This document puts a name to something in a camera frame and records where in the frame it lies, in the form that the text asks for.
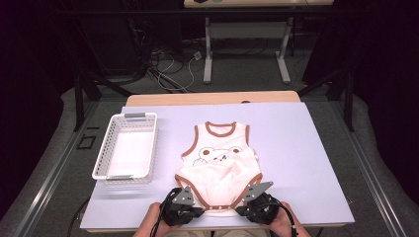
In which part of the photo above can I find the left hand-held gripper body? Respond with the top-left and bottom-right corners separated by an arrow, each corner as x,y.
160,186 -> 196,227

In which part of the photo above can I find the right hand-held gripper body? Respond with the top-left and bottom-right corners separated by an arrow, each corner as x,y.
241,181 -> 283,225

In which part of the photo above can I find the cream baby bodysuit brown trim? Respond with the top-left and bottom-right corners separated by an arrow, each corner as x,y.
174,120 -> 264,216

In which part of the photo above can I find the white plastic basket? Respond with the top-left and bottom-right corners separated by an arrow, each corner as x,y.
91,112 -> 158,185

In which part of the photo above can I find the person's right hand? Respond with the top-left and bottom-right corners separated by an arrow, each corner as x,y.
268,200 -> 311,237

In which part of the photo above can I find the person's left hand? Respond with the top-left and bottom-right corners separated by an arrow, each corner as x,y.
132,201 -> 174,237

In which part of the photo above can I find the white table mat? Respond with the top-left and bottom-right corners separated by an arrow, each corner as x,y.
79,102 -> 356,230

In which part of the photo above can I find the light wooden table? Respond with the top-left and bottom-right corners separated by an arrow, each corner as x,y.
86,90 -> 348,233

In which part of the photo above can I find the black metal stand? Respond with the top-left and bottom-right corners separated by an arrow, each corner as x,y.
297,67 -> 356,132
73,65 -> 134,132

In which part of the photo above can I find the white-legged background desk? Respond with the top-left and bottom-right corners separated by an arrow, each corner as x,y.
183,0 -> 335,85

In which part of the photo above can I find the dark curtain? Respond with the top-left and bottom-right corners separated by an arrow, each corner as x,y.
0,0 -> 78,218
329,0 -> 419,205

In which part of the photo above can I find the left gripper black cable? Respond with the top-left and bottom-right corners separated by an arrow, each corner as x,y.
149,188 -> 181,237

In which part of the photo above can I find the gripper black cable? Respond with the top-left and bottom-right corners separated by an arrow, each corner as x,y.
149,188 -> 181,237
261,200 -> 300,237

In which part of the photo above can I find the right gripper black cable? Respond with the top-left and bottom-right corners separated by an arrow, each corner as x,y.
261,200 -> 300,237

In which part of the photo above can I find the black floor cable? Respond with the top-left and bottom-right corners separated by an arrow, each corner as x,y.
66,197 -> 92,237

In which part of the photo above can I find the metal floor rail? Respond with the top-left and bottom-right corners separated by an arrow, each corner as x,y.
14,100 -> 100,237
330,100 -> 407,237

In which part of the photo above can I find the black floor socket frame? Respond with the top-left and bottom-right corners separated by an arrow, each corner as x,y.
76,133 -> 97,151

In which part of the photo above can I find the tangle of floor cables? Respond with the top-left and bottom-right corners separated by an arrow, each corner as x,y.
125,16 -> 206,94

